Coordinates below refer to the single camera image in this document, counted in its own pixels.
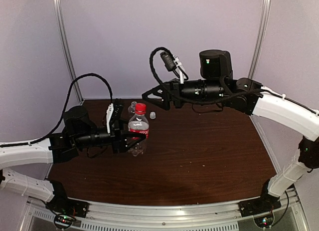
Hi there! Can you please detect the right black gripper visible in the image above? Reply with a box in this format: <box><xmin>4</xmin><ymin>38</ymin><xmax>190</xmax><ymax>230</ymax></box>
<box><xmin>141</xmin><ymin>77</ymin><xmax>225</xmax><ymax>111</ymax></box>

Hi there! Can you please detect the small cola bottle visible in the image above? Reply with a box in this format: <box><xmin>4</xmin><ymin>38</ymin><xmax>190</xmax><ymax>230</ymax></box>
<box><xmin>128</xmin><ymin>103</ymin><xmax>150</xmax><ymax>157</ymax></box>

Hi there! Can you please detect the white bottle cap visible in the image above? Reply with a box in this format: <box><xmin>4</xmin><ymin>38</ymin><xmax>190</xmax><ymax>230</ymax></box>
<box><xmin>150</xmin><ymin>111</ymin><xmax>156</xmax><ymax>120</ymax></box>

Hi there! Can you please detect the red cola bottle cap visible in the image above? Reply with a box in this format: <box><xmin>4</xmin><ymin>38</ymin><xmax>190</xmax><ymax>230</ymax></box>
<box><xmin>135</xmin><ymin>103</ymin><xmax>147</xmax><ymax>115</ymax></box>

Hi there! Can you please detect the large clear plastic bottle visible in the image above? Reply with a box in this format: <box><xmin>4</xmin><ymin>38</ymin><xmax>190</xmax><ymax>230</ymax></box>
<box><xmin>128</xmin><ymin>101</ymin><xmax>137</xmax><ymax>117</ymax></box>

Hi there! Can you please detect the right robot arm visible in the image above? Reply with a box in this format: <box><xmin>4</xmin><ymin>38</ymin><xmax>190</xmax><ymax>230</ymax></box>
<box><xmin>142</xmin><ymin>47</ymin><xmax>319</xmax><ymax>216</ymax></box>

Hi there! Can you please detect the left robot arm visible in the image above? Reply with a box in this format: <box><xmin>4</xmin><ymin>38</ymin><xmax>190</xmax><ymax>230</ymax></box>
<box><xmin>0</xmin><ymin>103</ymin><xmax>149</xmax><ymax>213</ymax></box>

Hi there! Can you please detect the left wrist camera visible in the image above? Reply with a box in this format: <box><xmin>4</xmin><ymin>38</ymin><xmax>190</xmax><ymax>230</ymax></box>
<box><xmin>104</xmin><ymin>99</ymin><xmax>124</xmax><ymax>134</ymax></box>

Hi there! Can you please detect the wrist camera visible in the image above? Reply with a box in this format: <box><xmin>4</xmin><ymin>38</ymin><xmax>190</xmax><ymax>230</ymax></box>
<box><xmin>104</xmin><ymin>99</ymin><xmax>124</xmax><ymax>134</ymax></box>
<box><xmin>160</xmin><ymin>51</ymin><xmax>189</xmax><ymax>84</ymax></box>

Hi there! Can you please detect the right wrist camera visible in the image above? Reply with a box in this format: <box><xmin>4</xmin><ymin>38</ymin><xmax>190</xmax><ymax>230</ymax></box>
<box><xmin>160</xmin><ymin>51</ymin><xmax>189</xmax><ymax>84</ymax></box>

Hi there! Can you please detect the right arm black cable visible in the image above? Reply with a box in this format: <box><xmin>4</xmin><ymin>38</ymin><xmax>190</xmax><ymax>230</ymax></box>
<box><xmin>149</xmin><ymin>46</ymin><xmax>262</xmax><ymax>102</ymax></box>

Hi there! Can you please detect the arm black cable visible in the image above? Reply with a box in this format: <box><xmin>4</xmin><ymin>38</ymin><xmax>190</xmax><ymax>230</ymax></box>
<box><xmin>0</xmin><ymin>72</ymin><xmax>114</xmax><ymax>149</ymax></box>
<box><xmin>149</xmin><ymin>46</ymin><xmax>262</xmax><ymax>102</ymax></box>

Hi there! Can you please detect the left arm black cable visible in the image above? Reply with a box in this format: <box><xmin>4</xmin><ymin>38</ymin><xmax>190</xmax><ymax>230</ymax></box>
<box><xmin>0</xmin><ymin>72</ymin><xmax>114</xmax><ymax>149</ymax></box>

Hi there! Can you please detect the aluminium front frame rail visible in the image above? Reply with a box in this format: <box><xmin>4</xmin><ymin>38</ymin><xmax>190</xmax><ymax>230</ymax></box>
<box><xmin>24</xmin><ymin>188</ymin><xmax>305</xmax><ymax>231</ymax></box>

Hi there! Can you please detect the right rear frame post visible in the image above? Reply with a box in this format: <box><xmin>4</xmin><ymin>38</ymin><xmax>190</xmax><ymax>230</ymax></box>
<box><xmin>248</xmin><ymin>0</ymin><xmax>272</xmax><ymax>79</ymax></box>

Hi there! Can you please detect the frame post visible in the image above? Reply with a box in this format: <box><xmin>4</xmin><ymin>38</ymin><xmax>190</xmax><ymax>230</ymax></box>
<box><xmin>51</xmin><ymin>0</ymin><xmax>83</xmax><ymax>102</ymax></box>
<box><xmin>248</xmin><ymin>0</ymin><xmax>272</xmax><ymax>79</ymax></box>

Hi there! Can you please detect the left rear frame post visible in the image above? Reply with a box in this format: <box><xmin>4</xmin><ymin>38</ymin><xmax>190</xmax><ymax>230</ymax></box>
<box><xmin>51</xmin><ymin>0</ymin><xmax>83</xmax><ymax>102</ymax></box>

